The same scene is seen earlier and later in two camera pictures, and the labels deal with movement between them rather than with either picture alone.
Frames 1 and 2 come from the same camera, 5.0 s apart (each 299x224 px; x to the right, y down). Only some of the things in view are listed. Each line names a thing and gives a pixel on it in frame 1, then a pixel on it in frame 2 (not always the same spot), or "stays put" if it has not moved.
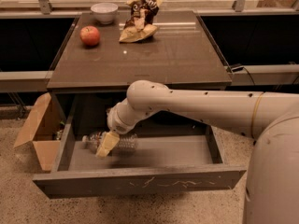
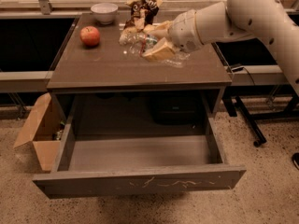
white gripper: x=117 y=122 to x=183 y=30
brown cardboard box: x=45 y=131 stays put
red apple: x=90 y=35 stays put
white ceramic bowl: x=105 y=12 stays put
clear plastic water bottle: x=126 y=146 to x=141 y=43
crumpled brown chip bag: x=138 y=26 stays put
